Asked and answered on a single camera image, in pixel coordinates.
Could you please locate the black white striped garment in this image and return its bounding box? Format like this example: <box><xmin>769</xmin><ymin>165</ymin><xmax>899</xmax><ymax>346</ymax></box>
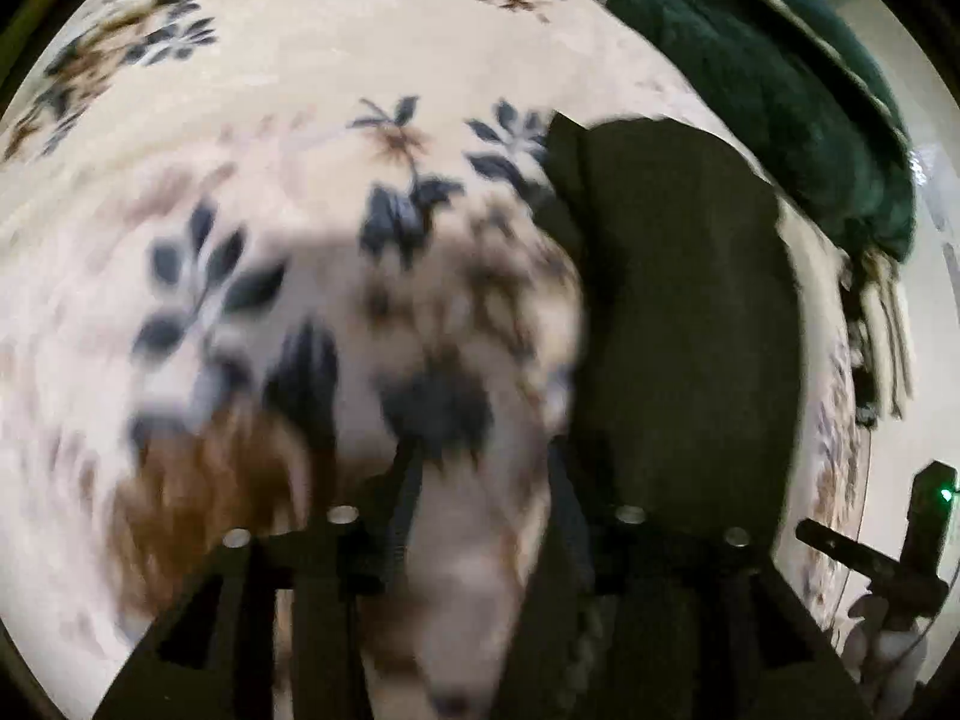
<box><xmin>537</xmin><ymin>115</ymin><xmax>802</xmax><ymax>546</ymax></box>

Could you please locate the gloved right hand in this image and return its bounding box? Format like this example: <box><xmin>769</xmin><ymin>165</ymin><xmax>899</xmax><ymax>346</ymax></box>
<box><xmin>841</xmin><ymin>595</ymin><xmax>928</xmax><ymax>720</ymax></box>

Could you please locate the floral cream bed blanket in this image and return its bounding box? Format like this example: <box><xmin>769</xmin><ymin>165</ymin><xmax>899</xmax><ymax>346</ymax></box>
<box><xmin>0</xmin><ymin>0</ymin><xmax>875</xmax><ymax>720</ymax></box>

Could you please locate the dark green fleece blanket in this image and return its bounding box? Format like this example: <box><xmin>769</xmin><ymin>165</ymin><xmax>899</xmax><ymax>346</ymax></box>
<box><xmin>605</xmin><ymin>0</ymin><xmax>916</xmax><ymax>262</ymax></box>

